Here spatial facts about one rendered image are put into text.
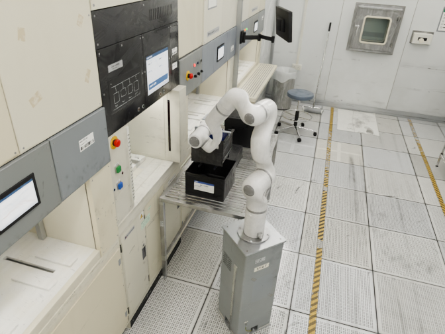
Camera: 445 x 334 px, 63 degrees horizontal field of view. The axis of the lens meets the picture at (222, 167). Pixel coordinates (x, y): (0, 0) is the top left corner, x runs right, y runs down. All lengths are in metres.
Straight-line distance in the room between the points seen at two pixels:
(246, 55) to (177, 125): 2.96
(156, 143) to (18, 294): 1.30
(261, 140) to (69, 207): 0.99
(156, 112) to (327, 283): 1.83
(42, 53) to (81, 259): 1.01
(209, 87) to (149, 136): 1.45
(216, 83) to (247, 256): 2.23
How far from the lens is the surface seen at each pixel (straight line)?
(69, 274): 1.91
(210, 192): 2.39
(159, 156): 2.66
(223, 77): 3.83
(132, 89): 1.94
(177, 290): 2.87
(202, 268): 3.02
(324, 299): 2.97
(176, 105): 2.43
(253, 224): 2.08
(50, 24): 1.45
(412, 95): 6.59
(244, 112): 1.74
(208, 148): 2.06
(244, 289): 2.27
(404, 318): 3.09
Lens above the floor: 2.18
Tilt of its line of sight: 30 degrees down
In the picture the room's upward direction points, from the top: 3 degrees clockwise
